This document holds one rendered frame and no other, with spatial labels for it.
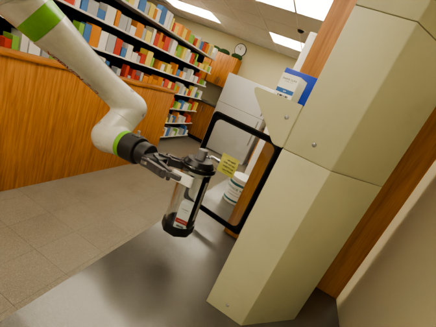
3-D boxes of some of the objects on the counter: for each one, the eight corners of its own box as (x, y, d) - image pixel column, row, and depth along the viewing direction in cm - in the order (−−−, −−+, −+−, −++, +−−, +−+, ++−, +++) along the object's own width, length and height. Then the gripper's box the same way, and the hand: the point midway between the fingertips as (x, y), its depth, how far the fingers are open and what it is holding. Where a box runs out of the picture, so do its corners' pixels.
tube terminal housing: (297, 283, 91) (426, 80, 69) (289, 361, 61) (512, 47, 39) (238, 247, 98) (339, 51, 76) (205, 301, 68) (355, 3, 46)
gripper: (117, 143, 69) (185, 174, 61) (163, 139, 88) (218, 163, 81) (112, 167, 71) (177, 201, 63) (158, 158, 90) (212, 183, 83)
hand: (193, 176), depth 73 cm, fingers closed on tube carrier, 9 cm apart
